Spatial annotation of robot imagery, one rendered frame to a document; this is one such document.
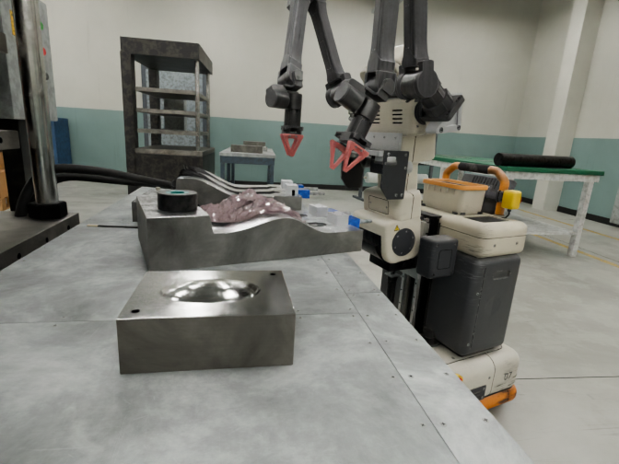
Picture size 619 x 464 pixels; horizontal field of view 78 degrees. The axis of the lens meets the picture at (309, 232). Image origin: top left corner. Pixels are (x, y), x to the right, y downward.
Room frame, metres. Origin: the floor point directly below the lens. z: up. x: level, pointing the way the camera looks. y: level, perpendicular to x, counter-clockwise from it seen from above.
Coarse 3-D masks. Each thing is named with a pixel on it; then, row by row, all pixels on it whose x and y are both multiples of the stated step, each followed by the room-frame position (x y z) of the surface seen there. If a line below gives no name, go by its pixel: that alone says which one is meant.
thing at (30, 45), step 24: (24, 0) 1.11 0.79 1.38; (24, 24) 1.11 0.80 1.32; (24, 48) 1.11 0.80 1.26; (24, 72) 1.11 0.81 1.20; (24, 96) 1.11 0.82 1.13; (48, 120) 1.14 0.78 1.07; (48, 144) 1.13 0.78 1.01; (48, 168) 1.12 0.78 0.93; (48, 192) 1.12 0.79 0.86; (48, 216) 1.10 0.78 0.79
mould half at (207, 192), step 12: (180, 180) 1.10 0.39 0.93; (192, 180) 1.11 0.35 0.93; (204, 180) 1.14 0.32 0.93; (216, 180) 1.26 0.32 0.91; (156, 192) 1.25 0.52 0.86; (204, 192) 1.12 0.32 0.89; (216, 192) 1.13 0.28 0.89; (228, 192) 1.16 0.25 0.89; (132, 204) 1.08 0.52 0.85; (204, 204) 1.12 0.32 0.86; (288, 204) 1.17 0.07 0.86; (300, 204) 1.18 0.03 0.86
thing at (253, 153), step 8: (248, 144) 6.26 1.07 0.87; (256, 144) 6.28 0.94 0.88; (264, 144) 6.31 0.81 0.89; (224, 152) 4.84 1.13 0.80; (232, 152) 4.95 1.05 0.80; (240, 152) 5.07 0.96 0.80; (248, 152) 5.09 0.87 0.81; (256, 152) 5.10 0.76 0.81; (264, 152) 5.44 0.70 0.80; (272, 152) 5.57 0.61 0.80; (224, 160) 4.81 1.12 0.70; (232, 160) 4.82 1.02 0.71; (240, 160) 4.84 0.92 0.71; (248, 160) 4.85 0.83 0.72; (256, 160) 4.86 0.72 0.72; (264, 160) 4.88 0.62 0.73; (272, 160) 4.89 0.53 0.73; (224, 168) 4.81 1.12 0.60; (232, 168) 6.61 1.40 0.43; (272, 168) 4.89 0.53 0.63; (224, 176) 4.81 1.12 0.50; (232, 176) 6.61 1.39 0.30; (272, 176) 4.89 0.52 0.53
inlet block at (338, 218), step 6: (330, 216) 0.99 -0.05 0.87; (336, 216) 0.96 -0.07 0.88; (342, 216) 0.96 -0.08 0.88; (348, 216) 0.97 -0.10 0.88; (354, 216) 1.01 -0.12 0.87; (330, 222) 0.98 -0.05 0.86; (336, 222) 0.96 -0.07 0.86; (342, 222) 0.96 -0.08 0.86; (348, 222) 0.98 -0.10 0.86; (354, 222) 0.99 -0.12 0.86; (360, 222) 1.01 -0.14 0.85; (366, 222) 1.03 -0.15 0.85
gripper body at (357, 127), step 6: (354, 114) 1.09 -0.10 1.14; (354, 120) 1.07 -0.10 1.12; (360, 120) 1.06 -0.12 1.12; (366, 120) 1.06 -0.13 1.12; (348, 126) 1.07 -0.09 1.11; (354, 126) 1.06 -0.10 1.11; (360, 126) 1.06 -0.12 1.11; (366, 126) 1.06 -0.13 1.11; (336, 132) 1.10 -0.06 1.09; (342, 132) 1.08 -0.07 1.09; (348, 132) 1.05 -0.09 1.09; (354, 132) 1.03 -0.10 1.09; (360, 132) 1.05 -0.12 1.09; (366, 132) 1.06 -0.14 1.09; (354, 138) 1.04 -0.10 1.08; (360, 138) 1.03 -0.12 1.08; (366, 144) 1.04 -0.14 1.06
